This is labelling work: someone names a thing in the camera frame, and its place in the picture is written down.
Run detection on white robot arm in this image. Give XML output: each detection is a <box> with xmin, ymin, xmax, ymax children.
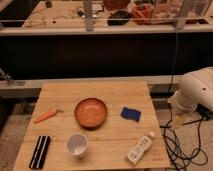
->
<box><xmin>168</xmin><ymin>67</ymin><xmax>213</xmax><ymax>115</ymax></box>

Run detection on orange wooden bowl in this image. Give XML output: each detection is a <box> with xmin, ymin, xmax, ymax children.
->
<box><xmin>74</xmin><ymin>98</ymin><xmax>107</xmax><ymax>128</ymax></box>

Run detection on blue sponge block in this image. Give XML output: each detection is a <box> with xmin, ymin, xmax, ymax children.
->
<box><xmin>121</xmin><ymin>107</ymin><xmax>141</xmax><ymax>122</ymax></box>

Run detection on orange toy carrot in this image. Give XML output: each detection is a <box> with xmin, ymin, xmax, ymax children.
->
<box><xmin>33</xmin><ymin>108</ymin><xmax>64</xmax><ymax>123</ymax></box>

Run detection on white plastic cup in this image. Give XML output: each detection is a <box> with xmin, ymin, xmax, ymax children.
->
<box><xmin>67</xmin><ymin>133</ymin><xmax>88</xmax><ymax>158</ymax></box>

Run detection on white plastic bottle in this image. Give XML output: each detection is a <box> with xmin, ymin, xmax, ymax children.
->
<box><xmin>127</xmin><ymin>132</ymin><xmax>155</xmax><ymax>165</ymax></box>

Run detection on black object on bench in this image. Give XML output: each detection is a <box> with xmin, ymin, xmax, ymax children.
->
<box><xmin>107</xmin><ymin>10</ymin><xmax>131</xmax><ymax>26</ymax></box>

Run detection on orange basket on bench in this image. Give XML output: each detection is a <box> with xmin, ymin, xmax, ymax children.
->
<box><xmin>131</xmin><ymin>5</ymin><xmax>153</xmax><ymax>25</ymax></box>

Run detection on black white striped block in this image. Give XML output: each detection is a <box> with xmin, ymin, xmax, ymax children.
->
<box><xmin>29</xmin><ymin>136</ymin><xmax>50</xmax><ymax>170</ymax></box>

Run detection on grey metal post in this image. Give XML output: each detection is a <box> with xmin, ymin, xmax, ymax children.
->
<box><xmin>83</xmin><ymin>0</ymin><xmax>93</xmax><ymax>31</ymax></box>

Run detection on black floor cables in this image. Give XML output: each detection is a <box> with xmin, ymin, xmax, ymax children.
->
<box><xmin>159</xmin><ymin>106</ymin><xmax>209</xmax><ymax>171</ymax></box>

